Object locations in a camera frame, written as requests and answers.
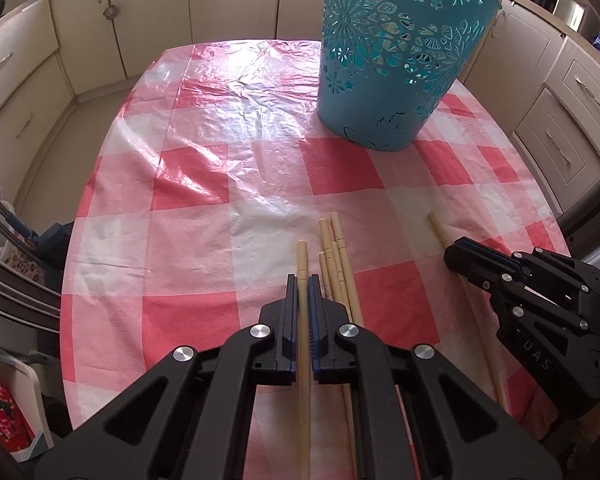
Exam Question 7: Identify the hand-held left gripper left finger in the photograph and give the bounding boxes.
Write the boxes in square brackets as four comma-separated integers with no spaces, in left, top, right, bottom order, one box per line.
[34,275,300,480]

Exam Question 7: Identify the cream lower kitchen cabinets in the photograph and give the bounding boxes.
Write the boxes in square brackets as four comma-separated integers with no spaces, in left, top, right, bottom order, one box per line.
[0,0,600,211]

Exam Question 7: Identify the red white checkered tablecloth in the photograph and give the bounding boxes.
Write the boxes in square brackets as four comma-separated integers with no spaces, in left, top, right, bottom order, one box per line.
[59,37,572,480]

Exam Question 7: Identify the white water boiler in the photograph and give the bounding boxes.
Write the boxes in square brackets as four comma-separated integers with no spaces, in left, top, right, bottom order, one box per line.
[555,0,600,36]

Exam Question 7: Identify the blue perforated plastic basket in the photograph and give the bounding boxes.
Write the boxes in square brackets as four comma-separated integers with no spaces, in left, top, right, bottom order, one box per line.
[316,0,502,152]

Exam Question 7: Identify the bundle of wooden chopsticks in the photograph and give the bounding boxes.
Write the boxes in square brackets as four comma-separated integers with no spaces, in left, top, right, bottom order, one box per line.
[317,211,367,480]

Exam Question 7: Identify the blue long-handled broom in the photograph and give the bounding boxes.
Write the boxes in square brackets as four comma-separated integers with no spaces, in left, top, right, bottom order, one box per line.
[0,207,43,243]

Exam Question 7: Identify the pale bamboo chopstick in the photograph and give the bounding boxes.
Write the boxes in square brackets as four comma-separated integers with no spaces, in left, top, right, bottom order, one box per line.
[427,211,508,413]
[296,241,313,480]

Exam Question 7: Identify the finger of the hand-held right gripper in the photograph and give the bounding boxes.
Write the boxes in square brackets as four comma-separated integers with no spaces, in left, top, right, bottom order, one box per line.
[443,249,592,335]
[452,236,600,297]

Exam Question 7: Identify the red patterned bag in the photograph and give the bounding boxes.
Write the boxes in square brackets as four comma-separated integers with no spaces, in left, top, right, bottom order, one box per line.
[0,357,36,456]

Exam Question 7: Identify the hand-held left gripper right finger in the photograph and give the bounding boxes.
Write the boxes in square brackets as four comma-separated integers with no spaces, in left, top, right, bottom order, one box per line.
[309,286,565,480]

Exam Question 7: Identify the floral trash bin white liner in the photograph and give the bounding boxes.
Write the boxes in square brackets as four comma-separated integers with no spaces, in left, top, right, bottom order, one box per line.
[0,185,46,286]

